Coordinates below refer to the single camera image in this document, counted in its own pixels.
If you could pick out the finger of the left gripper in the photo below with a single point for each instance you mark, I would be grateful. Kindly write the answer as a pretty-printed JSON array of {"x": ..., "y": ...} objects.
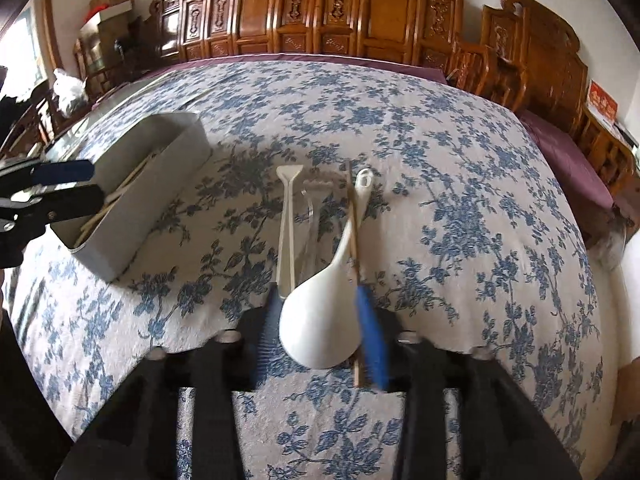
[
  {"x": 29, "y": 172},
  {"x": 62, "y": 205}
]

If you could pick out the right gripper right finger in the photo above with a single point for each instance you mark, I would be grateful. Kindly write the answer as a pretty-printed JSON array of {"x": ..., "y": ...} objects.
[{"x": 375, "y": 342}]

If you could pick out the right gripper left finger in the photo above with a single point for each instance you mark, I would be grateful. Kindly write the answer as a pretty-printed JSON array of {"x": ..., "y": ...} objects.
[{"x": 260, "y": 330}]

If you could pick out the light bamboo chopstick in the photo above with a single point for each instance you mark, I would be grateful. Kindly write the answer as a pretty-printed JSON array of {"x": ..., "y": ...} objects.
[{"x": 111, "y": 199}]

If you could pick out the white plastic rice spoon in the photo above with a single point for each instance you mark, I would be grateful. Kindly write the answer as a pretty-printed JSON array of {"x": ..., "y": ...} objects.
[{"x": 319, "y": 325}]

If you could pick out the dark brown wooden chopstick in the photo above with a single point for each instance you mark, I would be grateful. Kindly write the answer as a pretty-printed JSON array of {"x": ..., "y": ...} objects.
[{"x": 357, "y": 367}]

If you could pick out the grey rectangular utensil tray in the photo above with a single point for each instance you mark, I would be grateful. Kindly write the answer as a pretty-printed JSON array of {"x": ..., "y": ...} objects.
[{"x": 181, "y": 146}]

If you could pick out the blue floral tablecloth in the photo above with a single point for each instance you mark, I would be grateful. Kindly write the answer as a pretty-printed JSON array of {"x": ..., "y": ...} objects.
[{"x": 468, "y": 235}]

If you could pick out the clear plastic fork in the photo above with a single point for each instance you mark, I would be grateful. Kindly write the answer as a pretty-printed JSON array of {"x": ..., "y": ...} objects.
[{"x": 315, "y": 192}]

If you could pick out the purple armchair cushion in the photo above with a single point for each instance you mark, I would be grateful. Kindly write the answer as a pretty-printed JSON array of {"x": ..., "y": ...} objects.
[{"x": 570, "y": 167}]

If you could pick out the wooden side table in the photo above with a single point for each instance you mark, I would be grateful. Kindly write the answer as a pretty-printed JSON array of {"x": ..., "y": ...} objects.
[{"x": 610, "y": 157}]

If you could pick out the carved wooden long sofa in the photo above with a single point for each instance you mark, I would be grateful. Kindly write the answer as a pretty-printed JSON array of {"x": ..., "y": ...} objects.
[{"x": 416, "y": 33}]

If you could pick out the red box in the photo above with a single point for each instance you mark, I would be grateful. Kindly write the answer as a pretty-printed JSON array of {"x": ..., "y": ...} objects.
[{"x": 601, "y": 104}]

